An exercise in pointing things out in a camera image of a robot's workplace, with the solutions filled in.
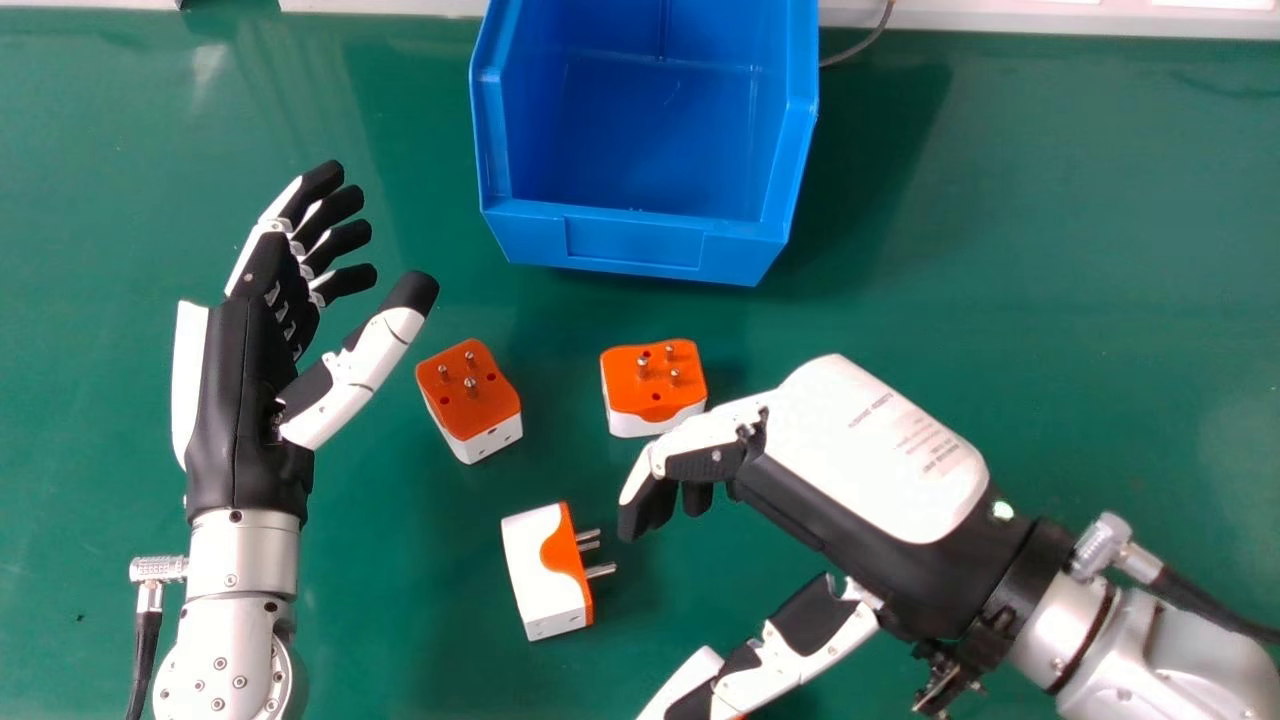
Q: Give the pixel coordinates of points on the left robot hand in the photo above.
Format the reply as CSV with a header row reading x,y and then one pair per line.
x,y
240,400

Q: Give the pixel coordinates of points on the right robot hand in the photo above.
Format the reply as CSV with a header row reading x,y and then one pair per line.
x,y
860,480

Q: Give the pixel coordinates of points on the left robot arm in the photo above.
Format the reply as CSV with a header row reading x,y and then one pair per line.
x,y
235,620

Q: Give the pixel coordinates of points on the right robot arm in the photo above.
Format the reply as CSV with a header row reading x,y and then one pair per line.
x,y
1130,630

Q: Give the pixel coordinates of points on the white-and-orange plug adapter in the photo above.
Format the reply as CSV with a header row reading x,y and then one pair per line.
x,y
550,572
652,388
468,400

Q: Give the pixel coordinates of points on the blue plastic bin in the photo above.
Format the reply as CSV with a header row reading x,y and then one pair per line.
x,y
645,140

